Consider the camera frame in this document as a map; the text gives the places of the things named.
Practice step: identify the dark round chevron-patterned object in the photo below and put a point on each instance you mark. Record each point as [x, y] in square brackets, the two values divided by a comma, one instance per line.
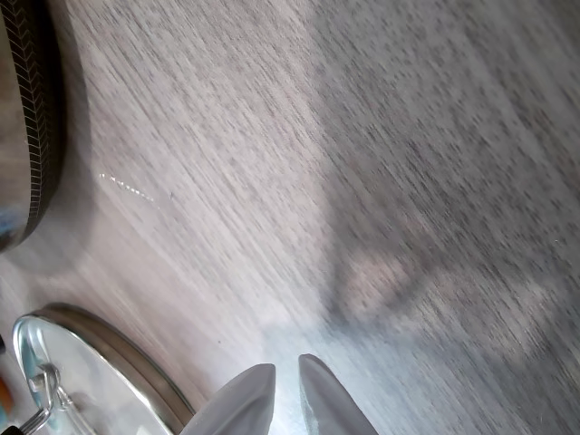
[43, 113]

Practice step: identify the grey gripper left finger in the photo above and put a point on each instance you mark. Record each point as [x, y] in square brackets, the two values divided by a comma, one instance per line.
[244, 403]

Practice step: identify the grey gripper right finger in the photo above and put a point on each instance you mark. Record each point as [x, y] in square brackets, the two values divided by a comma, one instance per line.
[326, 399]

